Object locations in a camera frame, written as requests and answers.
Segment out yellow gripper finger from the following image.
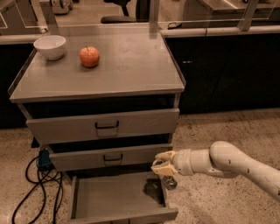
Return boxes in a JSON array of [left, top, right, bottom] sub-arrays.
[[151, 160, 177, 176], [155, 150, 176, 162]]

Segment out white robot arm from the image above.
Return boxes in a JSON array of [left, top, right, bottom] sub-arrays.
[[151, 141, 280, 201]]

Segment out grey middle drawer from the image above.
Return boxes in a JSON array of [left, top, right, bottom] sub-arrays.
[[50, 143, 172, 172]]

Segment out grey open bottom drawer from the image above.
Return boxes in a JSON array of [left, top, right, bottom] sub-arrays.
[[68, 166, 178, 224]]

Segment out grey drawer cabinet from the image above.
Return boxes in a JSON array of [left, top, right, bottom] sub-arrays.
[[7, 23, 186, 224]]

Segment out grey top drawer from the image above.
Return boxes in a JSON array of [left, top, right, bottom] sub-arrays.
[[27, 108, 179, 144]]

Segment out black counter cabinets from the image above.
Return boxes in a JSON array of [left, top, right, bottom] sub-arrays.
[[166, 34, 280, 114]]

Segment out blue power box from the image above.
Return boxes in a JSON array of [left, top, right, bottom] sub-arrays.
[[37, 150, 53, 171]]

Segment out red apple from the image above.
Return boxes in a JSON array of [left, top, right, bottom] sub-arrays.
[[79, 46, 100, 67]]

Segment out black office chair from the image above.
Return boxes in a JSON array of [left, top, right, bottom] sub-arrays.
[[101, 0, 151, 24]]

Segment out white ceramic bowl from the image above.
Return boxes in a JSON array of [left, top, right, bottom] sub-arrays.
[[33, 35, 67, 60]]

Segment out black floor cables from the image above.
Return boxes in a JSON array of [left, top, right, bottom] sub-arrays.
[[10, 155, 65, 224]]

